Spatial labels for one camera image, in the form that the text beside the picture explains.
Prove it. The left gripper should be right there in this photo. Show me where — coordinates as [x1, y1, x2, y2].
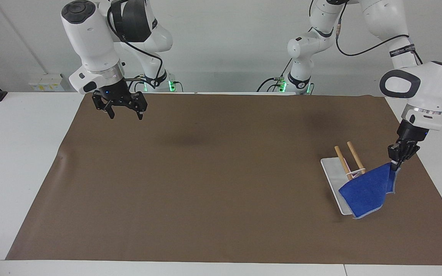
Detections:
[388, 119, 430, 171]

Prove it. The white rack with wooden rods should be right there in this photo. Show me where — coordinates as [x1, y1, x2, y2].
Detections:
[320, 141, 367, 216]

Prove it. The black cable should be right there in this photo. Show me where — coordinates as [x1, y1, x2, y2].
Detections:
[335, 0, 424, 66]
[256, 57, 294, 93]
[107, 0, 167, 92]

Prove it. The white wall socket box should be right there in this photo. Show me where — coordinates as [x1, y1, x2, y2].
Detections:
[28, 74, 65, 92]

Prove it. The blue towel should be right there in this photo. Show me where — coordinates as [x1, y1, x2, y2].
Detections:
[338, 162, 399, 220]

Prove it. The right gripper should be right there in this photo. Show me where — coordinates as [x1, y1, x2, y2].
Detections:
[92, 78, 148, 121]

